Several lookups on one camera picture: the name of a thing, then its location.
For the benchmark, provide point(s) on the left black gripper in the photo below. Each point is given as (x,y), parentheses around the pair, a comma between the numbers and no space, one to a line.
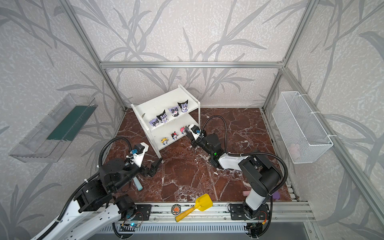
(147,169)

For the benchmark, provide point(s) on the small dark figure front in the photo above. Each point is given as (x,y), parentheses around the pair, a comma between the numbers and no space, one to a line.
(187,129)

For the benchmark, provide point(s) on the pink hat doraemon figure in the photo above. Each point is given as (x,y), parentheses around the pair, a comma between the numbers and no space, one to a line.
(183,130)

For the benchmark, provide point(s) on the yellow doraemon figure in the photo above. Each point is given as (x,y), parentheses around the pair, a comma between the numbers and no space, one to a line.
(164,141)

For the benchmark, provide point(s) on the purple striped bow kuromi figure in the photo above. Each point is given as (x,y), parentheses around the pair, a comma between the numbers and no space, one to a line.
(174,111)

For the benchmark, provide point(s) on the black eared kuromi figure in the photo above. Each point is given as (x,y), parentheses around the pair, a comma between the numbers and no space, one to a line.
(184,106)

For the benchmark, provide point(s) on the black hooded kuromi figure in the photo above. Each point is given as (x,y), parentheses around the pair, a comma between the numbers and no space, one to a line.
(163,117)

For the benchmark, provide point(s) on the purple kuromi figure black bow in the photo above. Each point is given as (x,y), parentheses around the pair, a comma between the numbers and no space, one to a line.
(154,122)

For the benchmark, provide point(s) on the red cap doraemon figure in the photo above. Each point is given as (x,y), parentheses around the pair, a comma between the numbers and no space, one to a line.
(174,135)

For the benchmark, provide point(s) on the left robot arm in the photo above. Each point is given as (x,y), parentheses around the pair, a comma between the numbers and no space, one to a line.
(94,204)

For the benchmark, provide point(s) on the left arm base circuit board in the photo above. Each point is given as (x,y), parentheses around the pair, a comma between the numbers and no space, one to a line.
(131,227)

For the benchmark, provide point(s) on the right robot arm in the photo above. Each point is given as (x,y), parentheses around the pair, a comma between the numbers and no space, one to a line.
(265,172)

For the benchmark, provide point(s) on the white two-tier metal shelf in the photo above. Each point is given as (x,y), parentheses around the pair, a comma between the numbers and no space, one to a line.
(150,109)

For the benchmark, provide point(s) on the round orange badge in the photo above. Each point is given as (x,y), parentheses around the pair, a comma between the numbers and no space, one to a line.
(176,209)

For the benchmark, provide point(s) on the yellow plastic toy shovel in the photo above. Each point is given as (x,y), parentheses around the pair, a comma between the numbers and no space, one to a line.
(202,203)

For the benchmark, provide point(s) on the pink object in basket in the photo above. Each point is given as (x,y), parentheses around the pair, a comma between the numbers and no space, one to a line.
(294,151)

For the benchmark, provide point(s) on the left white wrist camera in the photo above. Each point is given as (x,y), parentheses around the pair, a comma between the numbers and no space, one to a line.
(137,154)

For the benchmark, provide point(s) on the white wire mesh basket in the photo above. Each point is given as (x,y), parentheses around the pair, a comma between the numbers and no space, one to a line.
(298,124)

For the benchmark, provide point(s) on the clear plastic wall bin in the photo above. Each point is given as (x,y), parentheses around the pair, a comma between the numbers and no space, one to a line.
(47,142)

